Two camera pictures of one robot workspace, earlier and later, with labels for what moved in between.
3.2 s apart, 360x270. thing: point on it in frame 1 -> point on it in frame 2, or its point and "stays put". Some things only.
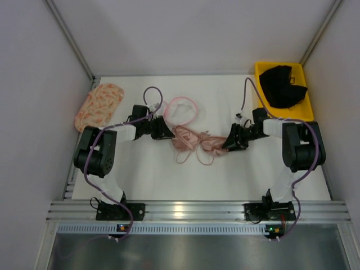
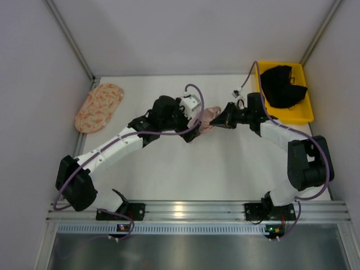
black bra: [279, 92] stays put
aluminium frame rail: [198, 212] stays put
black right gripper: [237, 137] -> [232, 115]
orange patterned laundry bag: [98, 106] stays put
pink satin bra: [187, 141] -> [208, 114]
